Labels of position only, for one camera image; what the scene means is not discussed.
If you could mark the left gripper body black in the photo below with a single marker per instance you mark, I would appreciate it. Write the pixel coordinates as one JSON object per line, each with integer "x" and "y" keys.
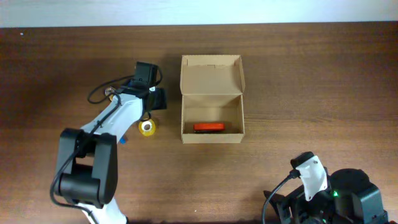
{"x": 157, "y": 99}

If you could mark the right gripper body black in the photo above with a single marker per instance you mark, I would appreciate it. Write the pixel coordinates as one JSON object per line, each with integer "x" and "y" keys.
{"x": 282, "y": 205}

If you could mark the brown cardboard box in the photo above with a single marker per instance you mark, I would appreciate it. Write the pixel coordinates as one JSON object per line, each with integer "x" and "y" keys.
{"x": 212, "y": 88}

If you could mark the orange stapler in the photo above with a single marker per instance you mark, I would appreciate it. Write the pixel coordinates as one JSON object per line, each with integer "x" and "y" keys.
{"x": 208, "y": 127}

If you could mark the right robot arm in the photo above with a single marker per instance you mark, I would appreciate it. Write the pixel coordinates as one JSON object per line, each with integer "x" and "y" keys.
{"x": 350, "y": 197}

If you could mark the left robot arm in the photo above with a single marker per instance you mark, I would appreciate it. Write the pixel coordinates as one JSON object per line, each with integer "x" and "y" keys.
{"x": 86, "y": 174}

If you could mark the yellow correction tape dispenser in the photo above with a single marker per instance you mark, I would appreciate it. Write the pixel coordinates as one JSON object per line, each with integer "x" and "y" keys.
{"x": 109, "y": 92}

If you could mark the yellow tape roll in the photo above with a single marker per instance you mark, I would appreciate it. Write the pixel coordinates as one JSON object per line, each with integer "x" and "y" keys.
{"x": 147, "y": 127}

